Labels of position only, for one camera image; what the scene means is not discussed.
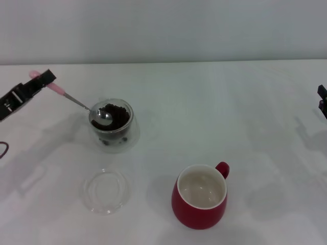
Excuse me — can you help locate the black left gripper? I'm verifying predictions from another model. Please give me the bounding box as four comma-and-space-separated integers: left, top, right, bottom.
0, 68, 56, 123

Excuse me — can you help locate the pink-handled metal spoon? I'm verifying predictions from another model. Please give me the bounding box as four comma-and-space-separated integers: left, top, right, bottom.
29, 70, 114, 126

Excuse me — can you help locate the clear glass saucer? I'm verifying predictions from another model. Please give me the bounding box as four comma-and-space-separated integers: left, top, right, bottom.
81, 168, 132, 215

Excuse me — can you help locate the red mug with white inside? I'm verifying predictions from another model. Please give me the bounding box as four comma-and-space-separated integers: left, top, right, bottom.
171, 161, 230, 230

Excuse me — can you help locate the coffee bean pile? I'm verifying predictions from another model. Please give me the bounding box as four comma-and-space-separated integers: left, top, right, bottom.
92, 103, 130, 131

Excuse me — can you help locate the double-walled clear glass cup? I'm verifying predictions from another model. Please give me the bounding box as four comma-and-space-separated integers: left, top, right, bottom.
87, 95, 141, 154

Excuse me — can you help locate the thin dark left arm cable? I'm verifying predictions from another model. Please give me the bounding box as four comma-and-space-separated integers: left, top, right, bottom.
0, 141, 10, 159

